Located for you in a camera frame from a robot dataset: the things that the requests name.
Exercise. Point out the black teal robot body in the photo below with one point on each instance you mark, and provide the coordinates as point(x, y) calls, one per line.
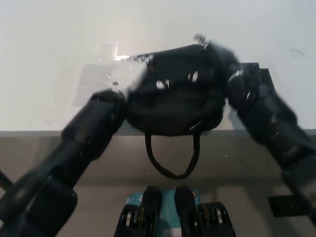
point(172, 214)

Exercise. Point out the black table foot plate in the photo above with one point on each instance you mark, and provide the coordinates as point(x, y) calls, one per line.
point(284, 206)

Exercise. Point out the black soft travel bag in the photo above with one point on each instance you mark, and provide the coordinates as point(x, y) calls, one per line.
point(172, 108)

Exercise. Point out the black tape patch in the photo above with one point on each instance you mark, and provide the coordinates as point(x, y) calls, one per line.
point(267, 76)

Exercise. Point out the black table leg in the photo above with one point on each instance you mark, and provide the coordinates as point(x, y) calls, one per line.
point(5, 180)

